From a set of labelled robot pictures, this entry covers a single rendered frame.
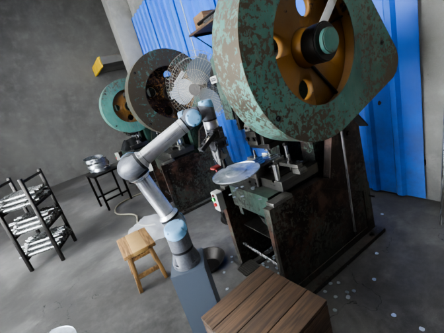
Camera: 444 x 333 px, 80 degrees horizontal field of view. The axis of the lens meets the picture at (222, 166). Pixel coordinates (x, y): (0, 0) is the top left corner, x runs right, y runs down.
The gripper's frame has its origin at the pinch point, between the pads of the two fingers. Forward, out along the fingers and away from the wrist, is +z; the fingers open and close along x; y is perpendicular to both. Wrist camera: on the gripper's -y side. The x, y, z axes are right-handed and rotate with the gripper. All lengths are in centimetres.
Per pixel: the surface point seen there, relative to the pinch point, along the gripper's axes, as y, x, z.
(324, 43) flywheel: 33, -52, -45
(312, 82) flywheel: 39, -39, -30
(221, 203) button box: 3.2, 20.1, 32.9
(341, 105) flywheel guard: 47, -46, -17
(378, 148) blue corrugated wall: 149, -1, 45
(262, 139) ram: 28.2, -6.3, -4.8
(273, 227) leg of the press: 7.3, -26.5, 35.5
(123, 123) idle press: 11, 304, -21
